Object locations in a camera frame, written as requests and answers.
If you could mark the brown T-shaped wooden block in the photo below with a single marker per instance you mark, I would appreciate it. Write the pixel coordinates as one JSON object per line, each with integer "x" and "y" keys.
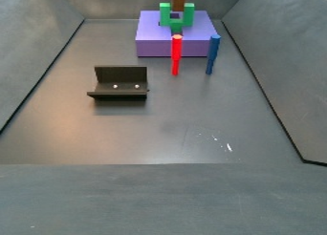
{"x": 177, "y": 5}

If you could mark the purple square board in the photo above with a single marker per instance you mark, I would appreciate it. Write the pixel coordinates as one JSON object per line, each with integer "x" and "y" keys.
{"x": 152, "y": 38}

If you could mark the red cylindrical peg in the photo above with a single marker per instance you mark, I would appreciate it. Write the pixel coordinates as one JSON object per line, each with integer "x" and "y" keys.
{"x": 176, "y": 52}

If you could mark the blue hexagonal peg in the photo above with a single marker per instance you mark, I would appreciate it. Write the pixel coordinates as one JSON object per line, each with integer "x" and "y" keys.
{"x": 212, "y": 52}

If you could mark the green U-shaped block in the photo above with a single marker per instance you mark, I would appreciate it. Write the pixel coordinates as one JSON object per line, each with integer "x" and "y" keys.
{"x": 176, "y": 23}

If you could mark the black angle bracket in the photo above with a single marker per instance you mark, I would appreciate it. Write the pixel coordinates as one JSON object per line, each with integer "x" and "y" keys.
{"x": 120, "y": 82}

